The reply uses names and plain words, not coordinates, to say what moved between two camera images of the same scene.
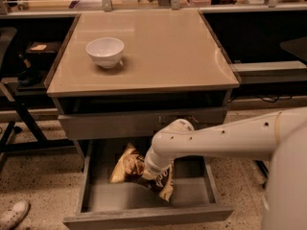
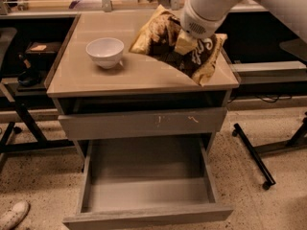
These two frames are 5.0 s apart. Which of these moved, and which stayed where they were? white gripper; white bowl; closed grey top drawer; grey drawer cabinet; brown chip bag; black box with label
Moved: brown chip bag; white gripper
Stayed: white bowl; grey drawer cabinet; black box with label; closed grey top drawer
